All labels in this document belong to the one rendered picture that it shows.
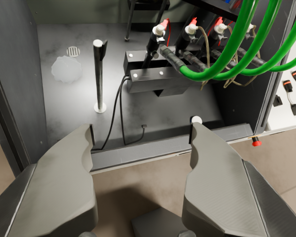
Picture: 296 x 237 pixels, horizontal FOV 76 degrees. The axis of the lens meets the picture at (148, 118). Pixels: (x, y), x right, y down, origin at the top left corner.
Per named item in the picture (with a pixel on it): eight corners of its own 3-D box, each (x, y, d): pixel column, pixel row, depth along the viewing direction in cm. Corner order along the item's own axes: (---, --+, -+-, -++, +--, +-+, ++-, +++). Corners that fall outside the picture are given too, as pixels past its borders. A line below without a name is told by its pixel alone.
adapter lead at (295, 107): (298, 115, 63) (305, 113, 61) (293, 115, 62) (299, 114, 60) (286, 82, 66) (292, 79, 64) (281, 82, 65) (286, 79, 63)
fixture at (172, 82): (126, 101, 67) (132, 81, 52) (120, 75, 69) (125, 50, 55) (209, 90, 76) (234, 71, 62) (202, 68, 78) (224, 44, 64)
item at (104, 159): (54, 180, 58) (38, 182, 44) (53, 165, 59) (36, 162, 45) (223, 142, 75) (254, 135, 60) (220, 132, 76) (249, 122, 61)
